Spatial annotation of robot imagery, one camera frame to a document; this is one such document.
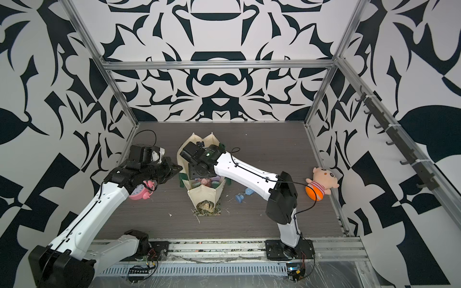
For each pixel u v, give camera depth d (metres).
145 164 0.61
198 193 0.72
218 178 0.88
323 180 0.86
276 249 0.74
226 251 0.76
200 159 0.55
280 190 0.50
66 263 0.37
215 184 0.85
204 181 0.83
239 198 0.85
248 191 0.88
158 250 0.74
